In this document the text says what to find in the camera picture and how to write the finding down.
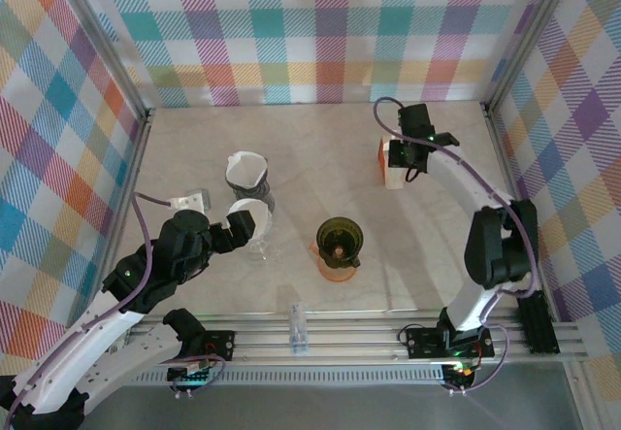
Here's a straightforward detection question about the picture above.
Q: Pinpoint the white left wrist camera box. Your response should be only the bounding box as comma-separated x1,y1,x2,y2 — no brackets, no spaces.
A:
168,188,212,214

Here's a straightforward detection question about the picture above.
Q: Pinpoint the orange pack of paper filters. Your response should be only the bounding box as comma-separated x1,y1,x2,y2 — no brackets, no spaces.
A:
376,134,407,191

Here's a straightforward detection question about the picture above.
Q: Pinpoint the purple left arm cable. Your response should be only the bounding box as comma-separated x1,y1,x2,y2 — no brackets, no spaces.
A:
7,191,174,416

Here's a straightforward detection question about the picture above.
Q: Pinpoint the grey slotted cable duct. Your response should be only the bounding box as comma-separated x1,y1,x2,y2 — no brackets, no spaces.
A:
104,365,447,387

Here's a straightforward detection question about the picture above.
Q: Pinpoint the small clear plastic holder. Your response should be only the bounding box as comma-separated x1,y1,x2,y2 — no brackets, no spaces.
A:
289,303,311,356

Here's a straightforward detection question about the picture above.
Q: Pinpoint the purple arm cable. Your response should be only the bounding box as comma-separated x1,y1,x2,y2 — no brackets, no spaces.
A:
7,191,174,416
372,96,539,300

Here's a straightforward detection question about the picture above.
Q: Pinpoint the clear glass coffee dripper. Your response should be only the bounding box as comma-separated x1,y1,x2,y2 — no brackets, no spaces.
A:
245,215,285,264

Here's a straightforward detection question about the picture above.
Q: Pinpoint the dark green coffee dripper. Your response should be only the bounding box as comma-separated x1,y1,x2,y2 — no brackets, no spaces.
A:
315,215,364,269

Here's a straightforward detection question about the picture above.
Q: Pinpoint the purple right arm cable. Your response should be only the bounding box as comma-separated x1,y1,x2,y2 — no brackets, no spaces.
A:
372,96,539,300

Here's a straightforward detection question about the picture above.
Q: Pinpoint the green lit circuit board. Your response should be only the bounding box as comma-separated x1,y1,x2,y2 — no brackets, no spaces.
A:
443,361,479,382
167,359,214,385

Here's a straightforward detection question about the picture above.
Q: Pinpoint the orange transparent measuring cup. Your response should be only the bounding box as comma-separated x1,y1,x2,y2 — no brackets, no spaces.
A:
310,240,363,284

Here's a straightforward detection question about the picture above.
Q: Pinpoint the aluminium frame side rail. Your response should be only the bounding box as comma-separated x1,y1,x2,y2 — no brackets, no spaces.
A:
94,108,156,314
482,104,557,313

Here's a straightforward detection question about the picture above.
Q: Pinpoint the aluminium frame leg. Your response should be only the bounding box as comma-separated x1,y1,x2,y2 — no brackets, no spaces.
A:
562,359,601,430

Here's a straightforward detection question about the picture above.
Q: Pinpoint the aluminium frame cross rail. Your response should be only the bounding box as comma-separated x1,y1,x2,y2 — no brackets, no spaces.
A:
96,311,591,366

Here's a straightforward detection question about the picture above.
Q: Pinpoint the short black extrusion bar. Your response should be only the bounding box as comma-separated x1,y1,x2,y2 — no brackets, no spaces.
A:
517,289,562,355

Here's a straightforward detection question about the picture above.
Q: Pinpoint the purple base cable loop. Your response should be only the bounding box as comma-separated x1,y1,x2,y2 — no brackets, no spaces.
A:
448,327,508,395
169,351,229,400

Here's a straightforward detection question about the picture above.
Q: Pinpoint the aluminium frame upright post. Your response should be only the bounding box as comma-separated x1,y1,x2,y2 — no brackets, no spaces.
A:
48,0,155,120
482,0,581,116

